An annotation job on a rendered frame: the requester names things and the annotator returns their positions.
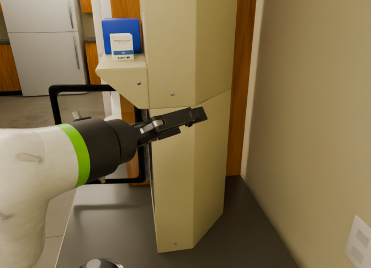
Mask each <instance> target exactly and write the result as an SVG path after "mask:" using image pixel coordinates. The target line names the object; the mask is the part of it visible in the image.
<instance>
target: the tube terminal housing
mask: <svg viewBox="0 0 371 268"><path fill-rule="evenodd" d="M139 1H140V19H141V37H142V49H143V52H144V56H145V60H146V64H147V68H148V78H149V98H150V107H149V116H150V118H151V117H152V116H158V115H163V114H167V113H170V112H174V111H177V110H181V109H185V108H187V107H191V108H192V109H194V108H198V107H201V106H202V107H203V109H204V111H205V113H206V116H207V118H208V119H207V120H205V121H202V122H199V123H196V124H193V126H191V127H188V126H185V125H183V126H180V127H179V129H180V131H181V133H180V134H177V135H174V136H171V137H168V138H165V139H162V140H158V138H157V141H155V142H151V147H152V167H153V181H154V197H155V212H154V206H153V197H152V188H151V197H152V207H153V216H154V222H155V232H156V242H157V251H158V253H164V252H169V251H177V250H184V249H192V248H194V247H195V245H196V244H197V243H198V242H199V241H200V240H201V239H202V237H203V236H204V235H205V234H206V232H207V231H208V230H209V229H210V228H211V226H212V225H213V224H214V223H215V222H216V221H217V220H218V218H219V217H220V216H221V215H222V214H223V209H224V192H225V177H226V160H227V144H228V135H229V119H230V103H231V86H232V70H233V61H234V44H235V29H236V12H237V0H139ZM142 11H143V13H144V31H143V20H142ZM144 33H145V45H144ZM155 218H156V221H155Z"/></svg>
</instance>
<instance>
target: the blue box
mask: <svg viewBox="0 0 371 268"><path fill-rule="evenodd" d="M102 32H103V40H104V50H105V54H107V55H108V54H112V50H111V43H110V34H121V33H130V34H131V35H132V44H133V52H134V53H141V41H140V23H139V19H138V18H104V19H103V20H102Z"/></svg>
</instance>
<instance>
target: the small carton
mask: <svg viewBox="0 0 371 268"><path fill-rule="evenodd" d="M110 43H111V50H112V58H113V60H114V61H122V60H133V59H134V52H133V37H132V35H131V34H130V33H121V34H110Z"/></svg>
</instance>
